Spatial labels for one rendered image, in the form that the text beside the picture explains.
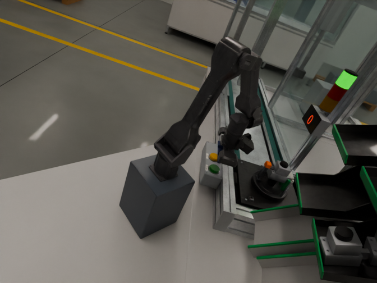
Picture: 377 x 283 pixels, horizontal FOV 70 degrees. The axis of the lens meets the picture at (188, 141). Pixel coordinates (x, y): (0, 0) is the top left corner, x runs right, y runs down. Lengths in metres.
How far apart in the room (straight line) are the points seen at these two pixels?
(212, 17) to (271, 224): 5.17
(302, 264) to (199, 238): 0.33
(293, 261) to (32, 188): 0.77
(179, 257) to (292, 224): 0.34
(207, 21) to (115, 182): 5.03
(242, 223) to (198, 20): 5.12
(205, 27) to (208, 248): 5.19
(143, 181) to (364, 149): 0.52
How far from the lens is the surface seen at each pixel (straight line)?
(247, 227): 0.97
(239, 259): 0.96
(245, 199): 0.97
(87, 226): 0.88
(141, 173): 0.76
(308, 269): 0.78
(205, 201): 1.04
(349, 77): 1.10
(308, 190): 0.75
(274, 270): 0.80
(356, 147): 0.67
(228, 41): 0.66
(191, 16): 5.79
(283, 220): 0.87
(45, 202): 0.93
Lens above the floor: 1.59
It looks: 35 degrees down
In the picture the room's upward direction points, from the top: 22 degrees clockwise
